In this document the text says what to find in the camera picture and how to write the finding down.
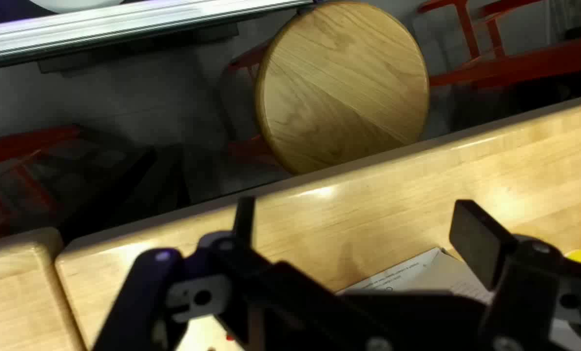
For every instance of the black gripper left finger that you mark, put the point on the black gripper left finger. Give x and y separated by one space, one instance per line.
245 221

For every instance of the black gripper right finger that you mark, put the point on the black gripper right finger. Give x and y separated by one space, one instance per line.
482 245

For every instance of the aluminium robot base platform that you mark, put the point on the aluminium robot base platform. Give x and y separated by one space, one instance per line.
108 30

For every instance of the round wooden stool red legs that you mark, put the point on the round wooden stool red legs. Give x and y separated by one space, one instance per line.
342 85

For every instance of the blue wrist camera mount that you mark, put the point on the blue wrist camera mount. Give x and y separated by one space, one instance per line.
141 293

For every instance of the red metal stool frame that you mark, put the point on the red metal stool frame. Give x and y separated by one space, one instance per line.
517 69
24 139

